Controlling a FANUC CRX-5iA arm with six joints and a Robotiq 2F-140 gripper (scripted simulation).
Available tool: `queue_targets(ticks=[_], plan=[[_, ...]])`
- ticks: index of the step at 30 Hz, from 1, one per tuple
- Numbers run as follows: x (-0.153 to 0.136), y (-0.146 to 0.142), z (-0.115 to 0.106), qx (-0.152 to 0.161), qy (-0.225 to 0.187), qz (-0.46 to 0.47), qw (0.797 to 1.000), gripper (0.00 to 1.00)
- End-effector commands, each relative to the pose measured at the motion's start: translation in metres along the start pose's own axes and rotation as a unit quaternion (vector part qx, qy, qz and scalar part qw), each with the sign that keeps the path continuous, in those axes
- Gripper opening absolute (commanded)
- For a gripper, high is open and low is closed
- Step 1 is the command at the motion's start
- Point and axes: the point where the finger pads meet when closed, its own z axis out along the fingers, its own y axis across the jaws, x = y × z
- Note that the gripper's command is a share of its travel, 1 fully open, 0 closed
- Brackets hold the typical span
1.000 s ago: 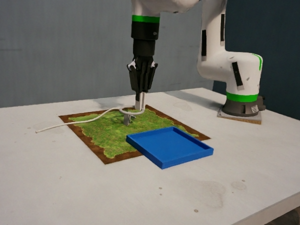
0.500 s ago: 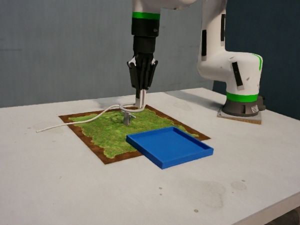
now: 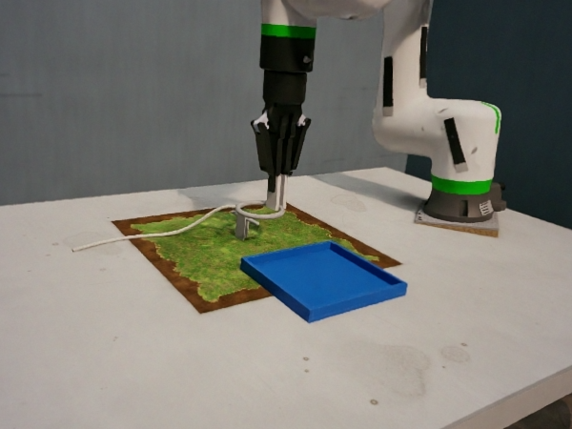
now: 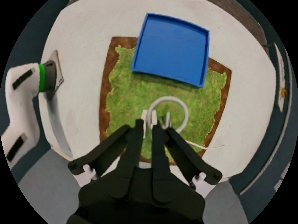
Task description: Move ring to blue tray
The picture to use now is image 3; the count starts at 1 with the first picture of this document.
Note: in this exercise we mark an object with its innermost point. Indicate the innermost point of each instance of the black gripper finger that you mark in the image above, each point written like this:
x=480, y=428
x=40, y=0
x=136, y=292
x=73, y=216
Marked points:
x=269, y=150
x=291, y=150

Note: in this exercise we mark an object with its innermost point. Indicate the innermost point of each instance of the blue tray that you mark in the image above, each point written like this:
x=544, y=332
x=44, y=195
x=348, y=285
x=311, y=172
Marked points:
x=319, y=273

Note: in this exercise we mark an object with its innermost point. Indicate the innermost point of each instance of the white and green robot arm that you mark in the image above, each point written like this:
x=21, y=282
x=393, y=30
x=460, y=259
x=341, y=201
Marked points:
x=460, y=136

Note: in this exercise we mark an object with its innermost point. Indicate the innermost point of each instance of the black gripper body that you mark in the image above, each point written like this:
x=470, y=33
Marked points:
x=284, y=88

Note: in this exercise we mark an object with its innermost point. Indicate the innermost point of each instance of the grey cable loop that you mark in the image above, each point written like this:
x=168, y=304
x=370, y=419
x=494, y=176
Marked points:
x=257, y=216

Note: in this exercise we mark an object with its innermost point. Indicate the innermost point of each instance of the green grass mat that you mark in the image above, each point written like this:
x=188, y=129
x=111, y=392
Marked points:
x=203, y=263

